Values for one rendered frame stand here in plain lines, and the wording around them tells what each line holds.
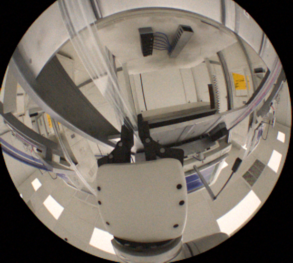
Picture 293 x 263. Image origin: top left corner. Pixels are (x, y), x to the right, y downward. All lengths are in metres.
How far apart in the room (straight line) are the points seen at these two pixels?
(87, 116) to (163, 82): 1.83
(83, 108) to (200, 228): 2.23
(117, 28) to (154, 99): 1.66
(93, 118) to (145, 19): 0.34
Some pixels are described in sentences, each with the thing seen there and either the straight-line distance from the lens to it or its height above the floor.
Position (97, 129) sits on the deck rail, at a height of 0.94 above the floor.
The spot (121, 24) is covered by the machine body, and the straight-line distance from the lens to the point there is 0.35.
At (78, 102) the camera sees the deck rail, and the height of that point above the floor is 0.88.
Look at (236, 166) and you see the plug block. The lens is 0.31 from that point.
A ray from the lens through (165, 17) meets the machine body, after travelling 0.37.
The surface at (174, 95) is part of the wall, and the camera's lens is 1.94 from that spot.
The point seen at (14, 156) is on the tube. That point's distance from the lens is 0.27.
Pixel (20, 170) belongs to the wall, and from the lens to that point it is 7.72.
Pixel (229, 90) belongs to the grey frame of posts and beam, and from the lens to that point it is 0.70.
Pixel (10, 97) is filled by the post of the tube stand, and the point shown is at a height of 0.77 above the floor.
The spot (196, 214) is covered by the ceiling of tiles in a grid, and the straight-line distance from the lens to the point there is 2.19.
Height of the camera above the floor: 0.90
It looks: 11 degrees up
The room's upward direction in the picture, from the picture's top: 168 degrees clockwise
